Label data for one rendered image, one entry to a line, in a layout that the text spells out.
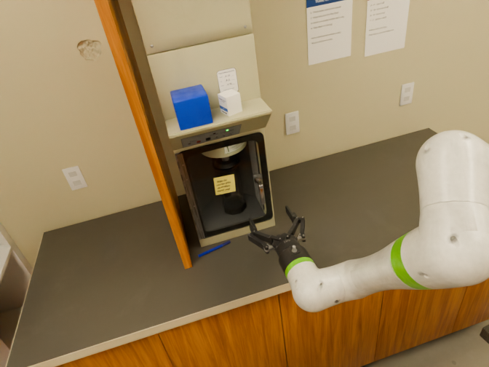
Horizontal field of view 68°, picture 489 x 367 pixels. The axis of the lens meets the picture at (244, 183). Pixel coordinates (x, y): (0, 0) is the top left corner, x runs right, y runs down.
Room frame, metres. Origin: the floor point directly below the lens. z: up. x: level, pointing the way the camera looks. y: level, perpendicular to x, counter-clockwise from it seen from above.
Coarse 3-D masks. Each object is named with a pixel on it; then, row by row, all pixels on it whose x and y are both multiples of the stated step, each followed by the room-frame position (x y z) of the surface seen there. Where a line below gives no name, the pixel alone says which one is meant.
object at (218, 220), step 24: (216, 144) 1.09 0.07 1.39; (240, 144) 1.10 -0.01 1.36; (264, 144) 1.12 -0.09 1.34; (192, 168) 1.07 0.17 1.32; (216, 168) 1.09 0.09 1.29; (240, 168) 1.10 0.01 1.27; (264, 168) 1.12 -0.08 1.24; (240, 192) 1.10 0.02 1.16; (264, 192) 1.11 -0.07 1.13; (216, 216) 1.08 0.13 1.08; (240, 216) 1.10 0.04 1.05; (264, 216) 1.11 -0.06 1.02
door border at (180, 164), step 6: (180, 156) 1.07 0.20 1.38; (180, 162) 1.07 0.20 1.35; (180, 168) 1.07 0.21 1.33; (186, 174) 1.07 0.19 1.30; (186, 180) 1.07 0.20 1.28; (186, 186) 1.07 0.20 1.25; (186, 192) 1.06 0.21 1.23; (192, 192) 1.07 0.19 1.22; (192, 198) 1.07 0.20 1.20; (192, 204) 1.07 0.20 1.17; (192, 210) 1.06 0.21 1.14; (198, 216) 1.07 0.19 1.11; (198, 222) 1.07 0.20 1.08; (198, 228) 1.07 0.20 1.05; (198, 234) 1.06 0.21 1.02
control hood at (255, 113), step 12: (216, 108) 1.10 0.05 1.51; (252, 108) 1.05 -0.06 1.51; (264, 108) 1.04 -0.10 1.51; (168, 120) 1.07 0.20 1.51; (216, 120) 1.01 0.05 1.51; (228, 120) 1.00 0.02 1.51; (240, 120) 1.00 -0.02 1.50; (252, 120) 1.02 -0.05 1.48; (264, 120) 1.05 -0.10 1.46; (168, 132) 0.99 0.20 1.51; (180, 132) 0.97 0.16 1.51; (192, 132) 0.98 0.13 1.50; (204, 132) 1.00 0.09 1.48; (240, 132) 1.08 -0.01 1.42; (180, 144) 1.02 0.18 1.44
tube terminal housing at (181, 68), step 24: (192, 48) 1.10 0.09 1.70; (216, 48) 1.11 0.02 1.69; (240, 48) 1.12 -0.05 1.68; (168, 72) 1.08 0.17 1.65; (192, 72) 1.10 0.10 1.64; (240, 72) 1.12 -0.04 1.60; (168, 96) 1.08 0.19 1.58; (216, 96) 1.11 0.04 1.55; (240, 96) 1.12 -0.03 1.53; (216, 240) 1.09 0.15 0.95
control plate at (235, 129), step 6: (234, 126) 1.02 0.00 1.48; (240, 126) 1.03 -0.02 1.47; (210, 132) 1.01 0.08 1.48; (216, 132) 1.02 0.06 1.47; (222, 132) 1.03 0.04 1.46; (228, 132) 1.05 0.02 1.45; (234, 132) 1.06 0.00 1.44; (186, 138) 1.00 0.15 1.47; (192, 138) 1.01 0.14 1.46; (198, 138) 1.02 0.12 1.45; (204, 138) 1.04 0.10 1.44; (210, 138) 1.05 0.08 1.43; (216, 138) 1.06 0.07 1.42; (186, 144) 1.03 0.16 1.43; (192, 144) 1.05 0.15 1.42
